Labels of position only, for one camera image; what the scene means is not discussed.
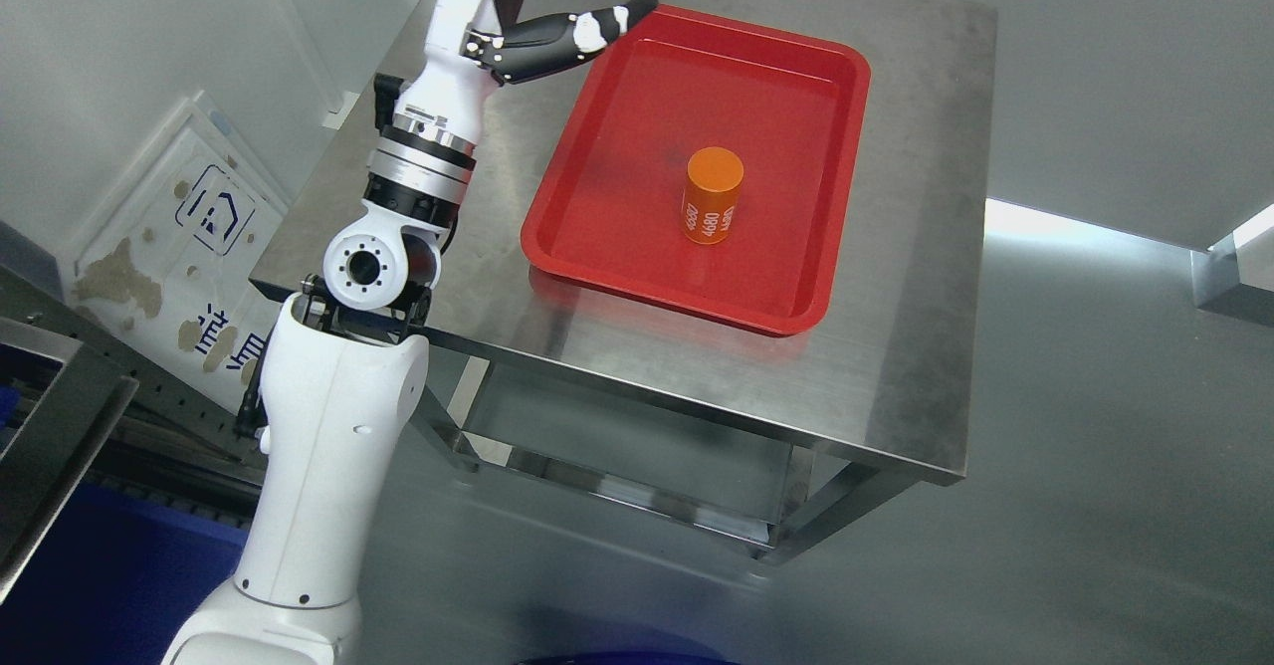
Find blue bin lower right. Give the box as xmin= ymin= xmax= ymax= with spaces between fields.
xmin=3 ymin=473 xmax=247 ymax=664

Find red plastic tray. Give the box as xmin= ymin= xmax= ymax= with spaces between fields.
xmin=522 ymin=4 xmax=871 ymax=335

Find white paper sign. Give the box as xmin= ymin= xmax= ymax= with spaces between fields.
xmin=61 ymin=90 xmax=293 ymax=411

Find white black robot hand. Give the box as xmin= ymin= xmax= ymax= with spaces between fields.
xmin=377 ymin=0 xmax=659 ymax=155

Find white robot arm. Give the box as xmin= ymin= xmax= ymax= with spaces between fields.
xmin=162 ymin=108 xmax=483 ymax=664

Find orange cylindrical capacitor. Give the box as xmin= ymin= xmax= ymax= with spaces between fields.
xmin=682 ymin=147 xmax=745 ymax=246

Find stainless steel table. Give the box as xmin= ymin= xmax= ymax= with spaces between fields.
xmin=248 ymin=0 xmax=999 ymax=566

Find metal shelf rack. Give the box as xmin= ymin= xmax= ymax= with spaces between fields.
xmin=1 ymin=225 xmax=265 ymax=596

